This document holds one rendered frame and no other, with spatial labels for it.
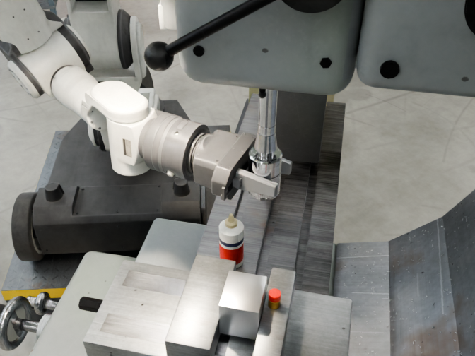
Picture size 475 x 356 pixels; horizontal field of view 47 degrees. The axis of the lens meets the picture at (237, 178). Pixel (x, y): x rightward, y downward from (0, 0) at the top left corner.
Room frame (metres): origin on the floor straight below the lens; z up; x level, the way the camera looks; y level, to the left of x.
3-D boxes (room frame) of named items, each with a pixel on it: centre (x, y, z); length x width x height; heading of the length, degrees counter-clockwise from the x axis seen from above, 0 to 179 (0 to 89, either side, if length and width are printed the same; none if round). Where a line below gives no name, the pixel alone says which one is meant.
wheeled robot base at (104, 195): (1.38, 0.35, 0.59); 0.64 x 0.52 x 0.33; 3
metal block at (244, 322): (0.45, -0.01, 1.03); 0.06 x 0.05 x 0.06; 167
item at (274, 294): (0.45, -0.05, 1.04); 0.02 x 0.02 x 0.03
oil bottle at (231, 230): (0.62, 0.01, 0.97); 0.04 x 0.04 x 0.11
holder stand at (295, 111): (1.00, -0.13, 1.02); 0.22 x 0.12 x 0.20; 170
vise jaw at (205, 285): (0.46, 0.05, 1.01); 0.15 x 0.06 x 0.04; 167
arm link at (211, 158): (0.64, 0.04, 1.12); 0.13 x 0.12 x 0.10; 155
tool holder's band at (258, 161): (0.60, -0.04, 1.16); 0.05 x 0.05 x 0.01
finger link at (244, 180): (0.57, -0.02, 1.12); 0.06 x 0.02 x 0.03; 65
